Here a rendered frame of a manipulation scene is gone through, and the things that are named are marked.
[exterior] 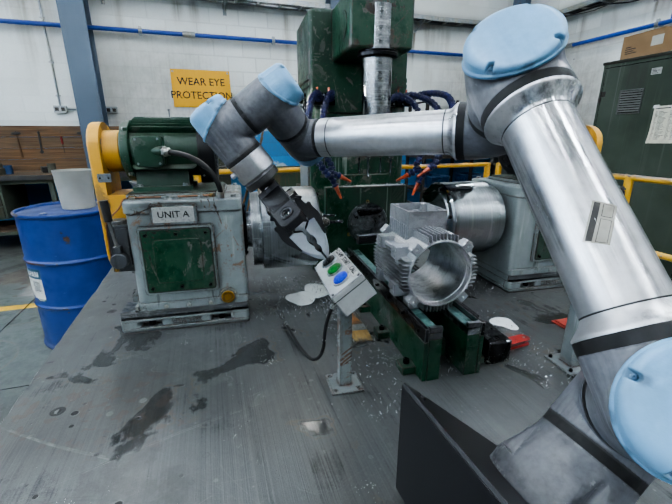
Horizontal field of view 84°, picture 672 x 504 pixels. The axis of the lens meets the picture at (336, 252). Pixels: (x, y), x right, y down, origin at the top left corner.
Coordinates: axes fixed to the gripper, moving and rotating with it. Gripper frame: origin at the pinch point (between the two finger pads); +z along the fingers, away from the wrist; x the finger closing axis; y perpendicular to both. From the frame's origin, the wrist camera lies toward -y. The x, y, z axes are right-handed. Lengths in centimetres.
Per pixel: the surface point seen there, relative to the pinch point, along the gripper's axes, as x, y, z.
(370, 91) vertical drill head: -41, 44, -15
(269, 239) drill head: 10.1, 31.1, -1.8
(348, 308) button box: 2.3, -13.5, 5.7
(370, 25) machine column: -50, 44, -29
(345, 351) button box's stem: 9.0, -6.3, 17.3
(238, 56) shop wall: -70, 550, -113
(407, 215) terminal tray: -20.9, 8.7, 8.8
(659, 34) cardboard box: -328, 210, 114
